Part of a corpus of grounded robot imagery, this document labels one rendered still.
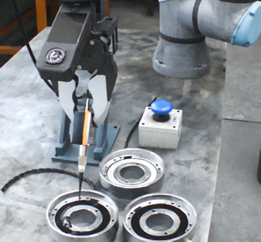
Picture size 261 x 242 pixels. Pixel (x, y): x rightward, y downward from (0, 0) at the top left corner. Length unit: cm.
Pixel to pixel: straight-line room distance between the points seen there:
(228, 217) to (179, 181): 111
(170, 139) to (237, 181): 125
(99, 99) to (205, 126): 32
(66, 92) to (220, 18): 45
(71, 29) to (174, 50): 54
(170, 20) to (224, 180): 113
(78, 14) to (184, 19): 49
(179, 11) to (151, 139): 34
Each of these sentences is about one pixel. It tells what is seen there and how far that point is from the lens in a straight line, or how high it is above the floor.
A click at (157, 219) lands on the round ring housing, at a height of 82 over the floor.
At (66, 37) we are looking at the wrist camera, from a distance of 54.
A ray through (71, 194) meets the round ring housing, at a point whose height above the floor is 84.
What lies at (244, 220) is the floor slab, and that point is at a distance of 183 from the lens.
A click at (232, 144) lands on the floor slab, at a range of 227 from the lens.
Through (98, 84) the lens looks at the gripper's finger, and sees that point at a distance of 60.
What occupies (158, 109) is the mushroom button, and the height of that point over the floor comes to 87.
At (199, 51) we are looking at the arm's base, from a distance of 107.
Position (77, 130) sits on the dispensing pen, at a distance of 63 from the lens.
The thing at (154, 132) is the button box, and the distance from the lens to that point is 79.
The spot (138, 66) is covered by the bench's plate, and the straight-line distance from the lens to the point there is 113.
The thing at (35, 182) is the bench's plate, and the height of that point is 80.
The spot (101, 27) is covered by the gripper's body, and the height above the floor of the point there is 107.
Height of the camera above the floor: 127
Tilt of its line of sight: 30 degrees down
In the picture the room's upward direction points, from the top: 1 degrees counter-clockwise
